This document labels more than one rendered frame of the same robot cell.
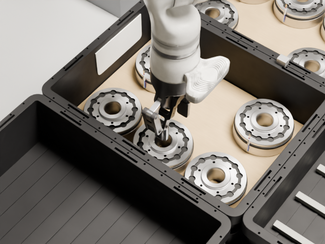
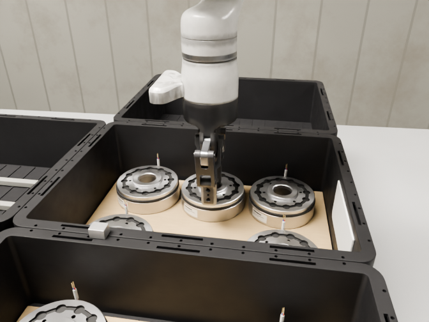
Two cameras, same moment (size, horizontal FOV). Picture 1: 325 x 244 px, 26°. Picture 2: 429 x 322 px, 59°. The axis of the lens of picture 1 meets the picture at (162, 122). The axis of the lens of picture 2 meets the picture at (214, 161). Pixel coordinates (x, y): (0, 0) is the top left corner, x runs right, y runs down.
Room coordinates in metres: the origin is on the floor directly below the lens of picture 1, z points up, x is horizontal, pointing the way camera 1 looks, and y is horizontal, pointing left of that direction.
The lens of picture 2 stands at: (1.14, -0.25, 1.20)
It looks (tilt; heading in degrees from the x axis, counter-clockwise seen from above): 29 degrees down; 151
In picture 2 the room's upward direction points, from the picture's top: straight up
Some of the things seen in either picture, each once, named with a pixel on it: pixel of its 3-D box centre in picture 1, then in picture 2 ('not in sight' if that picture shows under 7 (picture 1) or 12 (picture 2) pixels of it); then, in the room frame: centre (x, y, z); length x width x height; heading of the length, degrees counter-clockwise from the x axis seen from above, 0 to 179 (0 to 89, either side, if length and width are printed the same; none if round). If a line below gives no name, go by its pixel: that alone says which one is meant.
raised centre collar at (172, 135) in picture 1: (163, 141); (212, 185); (0.69, 0.00, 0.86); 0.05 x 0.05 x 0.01
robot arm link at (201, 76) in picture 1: (185, 56); (195, 72); (0.70, -0.03, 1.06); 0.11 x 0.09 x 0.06; 53
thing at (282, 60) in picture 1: (283, 60); (99, 230); (0.80, -0.20, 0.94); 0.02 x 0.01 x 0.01; 52
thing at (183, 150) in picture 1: (163, 142); (212, 188); (0.69, 0.00, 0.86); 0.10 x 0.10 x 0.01
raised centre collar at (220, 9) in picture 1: (212, 13); not in sight; (0.99, -0.10, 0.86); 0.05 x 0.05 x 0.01
